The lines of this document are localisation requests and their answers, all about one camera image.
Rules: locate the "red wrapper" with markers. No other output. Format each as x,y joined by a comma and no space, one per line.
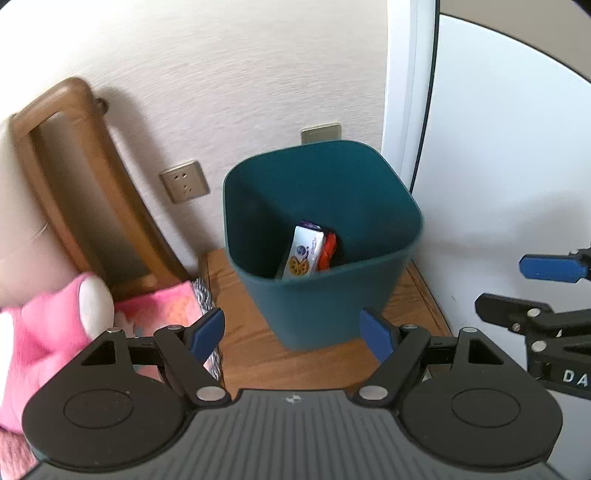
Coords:
328,251

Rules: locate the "beige wall switch plate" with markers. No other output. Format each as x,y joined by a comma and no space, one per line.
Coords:
320,133

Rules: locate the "teal plastic trash bin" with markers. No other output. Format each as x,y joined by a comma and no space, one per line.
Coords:
323,304

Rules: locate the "white door frame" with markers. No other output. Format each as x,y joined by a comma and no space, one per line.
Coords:
401,92

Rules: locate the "pink blanket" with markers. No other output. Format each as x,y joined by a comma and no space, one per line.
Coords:
159,307

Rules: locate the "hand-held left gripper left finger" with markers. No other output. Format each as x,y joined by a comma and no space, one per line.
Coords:
208,330

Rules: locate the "wooden nightstand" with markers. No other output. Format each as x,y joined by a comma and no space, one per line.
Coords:
249,341

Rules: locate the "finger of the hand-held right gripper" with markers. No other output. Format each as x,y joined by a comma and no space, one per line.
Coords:
512,310
547,268

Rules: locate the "beige padded headboard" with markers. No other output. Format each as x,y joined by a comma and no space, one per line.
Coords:
18,221

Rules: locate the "wooden headboard frame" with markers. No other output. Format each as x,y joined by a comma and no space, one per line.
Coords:
92,194

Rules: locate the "white snack packet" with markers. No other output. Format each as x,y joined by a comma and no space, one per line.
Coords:
302,251

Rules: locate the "pink plush toy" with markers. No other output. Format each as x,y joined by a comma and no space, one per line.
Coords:
41,332

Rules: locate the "black and white patterned cloth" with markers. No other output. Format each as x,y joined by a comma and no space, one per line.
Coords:
203,295

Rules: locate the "white door panel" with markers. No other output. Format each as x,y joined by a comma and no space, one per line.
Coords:
498,161

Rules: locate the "beige wall socket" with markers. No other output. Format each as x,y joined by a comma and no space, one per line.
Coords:
184,181

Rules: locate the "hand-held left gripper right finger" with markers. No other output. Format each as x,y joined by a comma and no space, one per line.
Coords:
375,333

